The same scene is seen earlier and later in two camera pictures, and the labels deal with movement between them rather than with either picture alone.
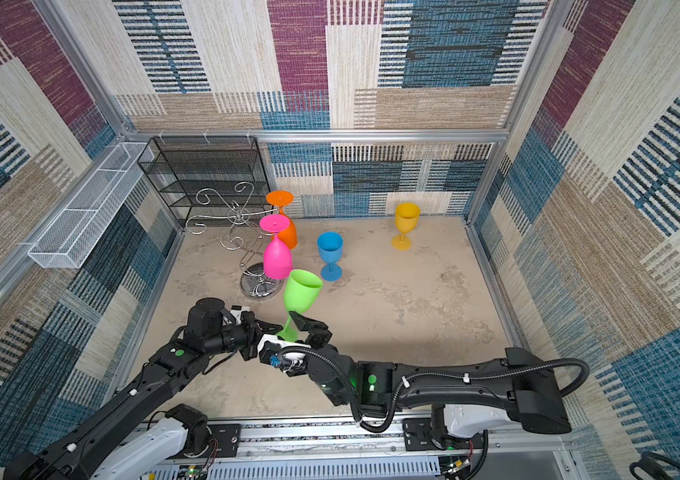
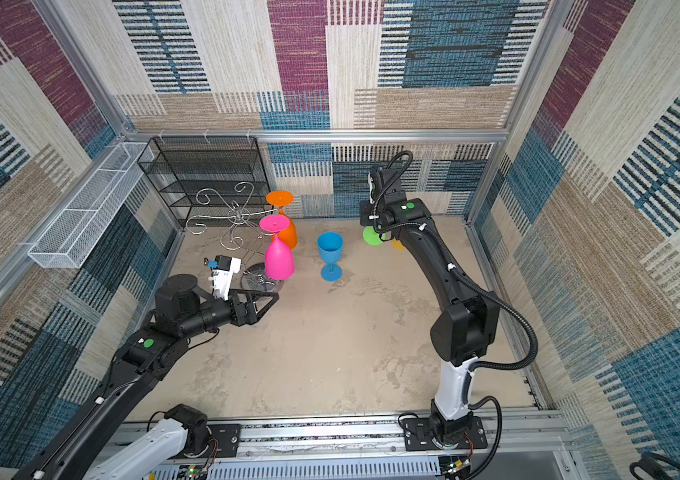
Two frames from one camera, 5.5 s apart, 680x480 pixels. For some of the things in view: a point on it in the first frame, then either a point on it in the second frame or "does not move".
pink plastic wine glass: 277,257 does not move
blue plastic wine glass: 330,251 does not move
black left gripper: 252,326 → 250,316
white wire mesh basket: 70,238 does not move
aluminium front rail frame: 513,445 does not move
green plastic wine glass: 301,294 → 371,237
